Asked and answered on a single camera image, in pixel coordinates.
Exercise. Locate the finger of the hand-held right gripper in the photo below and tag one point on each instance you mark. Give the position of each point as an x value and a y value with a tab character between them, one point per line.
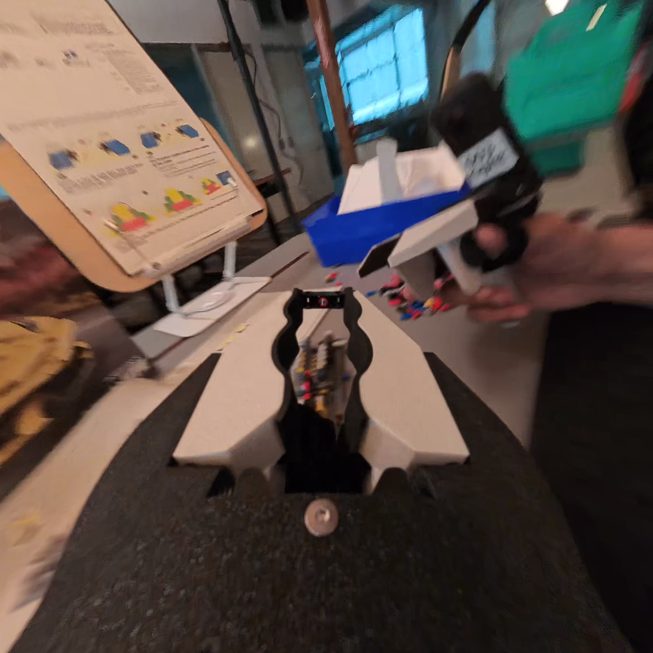
423	278
438	229

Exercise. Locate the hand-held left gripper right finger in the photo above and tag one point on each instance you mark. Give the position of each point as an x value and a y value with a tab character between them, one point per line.
413	408

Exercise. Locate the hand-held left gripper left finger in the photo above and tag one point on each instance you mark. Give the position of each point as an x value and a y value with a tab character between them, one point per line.
229	408

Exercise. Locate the pile of mixed lego pieces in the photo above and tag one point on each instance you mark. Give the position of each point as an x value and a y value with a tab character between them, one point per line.
413	303

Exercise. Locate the lego instruction sheet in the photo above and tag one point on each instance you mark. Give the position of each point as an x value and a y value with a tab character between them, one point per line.
245	326

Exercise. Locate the long lego chassis assembly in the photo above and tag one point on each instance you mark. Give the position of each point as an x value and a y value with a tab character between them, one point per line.
321	367

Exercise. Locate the small black lego connector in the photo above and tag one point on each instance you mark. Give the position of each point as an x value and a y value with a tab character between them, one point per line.
311	301

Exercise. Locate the thick open lego instruction booklet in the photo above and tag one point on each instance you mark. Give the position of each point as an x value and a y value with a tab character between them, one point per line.
76	459

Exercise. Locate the lego box with yellow car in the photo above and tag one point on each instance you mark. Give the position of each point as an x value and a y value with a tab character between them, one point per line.
41	306

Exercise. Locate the person's right hand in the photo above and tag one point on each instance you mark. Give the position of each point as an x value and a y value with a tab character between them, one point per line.
561	265

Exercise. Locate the crumpled white paper bag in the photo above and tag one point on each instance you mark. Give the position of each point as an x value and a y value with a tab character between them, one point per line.
423	173

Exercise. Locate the blue plastic bin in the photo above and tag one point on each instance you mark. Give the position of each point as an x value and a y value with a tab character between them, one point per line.
357	229

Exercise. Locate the teal carrier box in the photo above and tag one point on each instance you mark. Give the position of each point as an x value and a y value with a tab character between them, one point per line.
566	86

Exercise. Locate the large paned window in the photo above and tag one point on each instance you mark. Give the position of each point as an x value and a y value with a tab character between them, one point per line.
382	66

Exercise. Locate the black perforated panel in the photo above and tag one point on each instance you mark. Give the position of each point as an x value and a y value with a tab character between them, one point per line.
592	433

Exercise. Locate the black metal pole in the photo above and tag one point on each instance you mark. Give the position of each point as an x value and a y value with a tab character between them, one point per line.
255	102

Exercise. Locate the printed paper sheet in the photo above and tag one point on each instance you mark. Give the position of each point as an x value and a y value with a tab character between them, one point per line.
102	127

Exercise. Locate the brown wooden post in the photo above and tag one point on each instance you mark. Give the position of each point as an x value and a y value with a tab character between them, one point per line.
331	76

